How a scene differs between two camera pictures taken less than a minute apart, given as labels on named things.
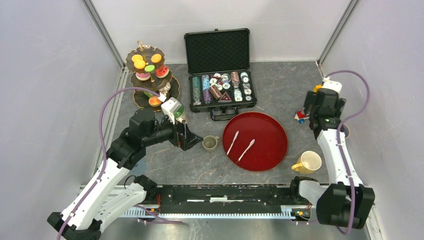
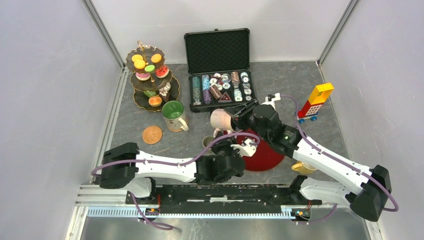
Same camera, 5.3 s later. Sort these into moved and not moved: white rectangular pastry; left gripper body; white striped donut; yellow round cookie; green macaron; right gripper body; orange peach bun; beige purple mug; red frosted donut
Moved: beige purple mug; right gripper body; left gripper body
Not moved: orange peach bun; red frosted donut; white striped donut; white rectangular pastry; yellow round cookie; green macaron
